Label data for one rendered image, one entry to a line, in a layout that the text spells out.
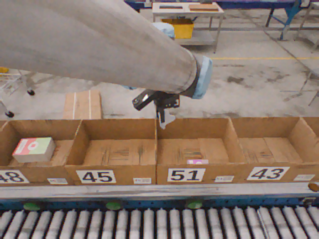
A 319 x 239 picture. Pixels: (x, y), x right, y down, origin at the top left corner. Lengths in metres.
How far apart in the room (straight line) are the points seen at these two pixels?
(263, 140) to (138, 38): 1.16
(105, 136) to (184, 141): 0.46
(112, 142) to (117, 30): 1.01
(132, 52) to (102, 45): 0.04
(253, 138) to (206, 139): 0.28
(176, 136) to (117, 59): 0.98
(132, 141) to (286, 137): 0.91
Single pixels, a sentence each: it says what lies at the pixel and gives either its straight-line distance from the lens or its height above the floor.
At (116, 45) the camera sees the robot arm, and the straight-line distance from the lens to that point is 0.18.
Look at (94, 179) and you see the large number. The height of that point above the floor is 0.94.
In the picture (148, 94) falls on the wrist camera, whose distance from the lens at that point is 0.66.
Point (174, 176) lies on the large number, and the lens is 0.92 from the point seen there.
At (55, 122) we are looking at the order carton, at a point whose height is 1.03.
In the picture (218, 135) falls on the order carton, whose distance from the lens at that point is 1.18.
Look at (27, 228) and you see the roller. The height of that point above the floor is 0.75.
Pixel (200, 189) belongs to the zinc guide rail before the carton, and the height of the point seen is 0.89.
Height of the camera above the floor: 1.75
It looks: 43 degrees down
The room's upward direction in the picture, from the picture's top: straight up
